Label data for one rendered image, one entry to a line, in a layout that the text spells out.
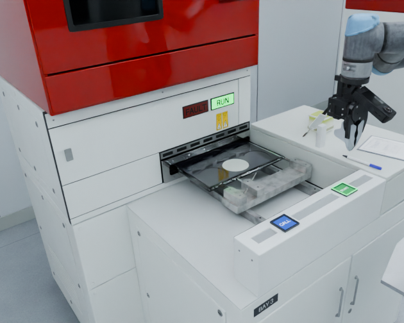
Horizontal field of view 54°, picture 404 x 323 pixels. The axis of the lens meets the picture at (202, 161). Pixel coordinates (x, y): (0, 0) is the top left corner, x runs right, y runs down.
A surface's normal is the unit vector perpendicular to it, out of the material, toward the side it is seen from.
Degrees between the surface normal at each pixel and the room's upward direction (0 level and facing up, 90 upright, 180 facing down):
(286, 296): 90
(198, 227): 0
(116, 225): 90
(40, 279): 0
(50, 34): 90
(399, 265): 0
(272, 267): 90
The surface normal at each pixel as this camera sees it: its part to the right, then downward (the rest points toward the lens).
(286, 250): 0.60, 0.34
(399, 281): -0.04, -0.89
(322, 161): -0.80, 0.31
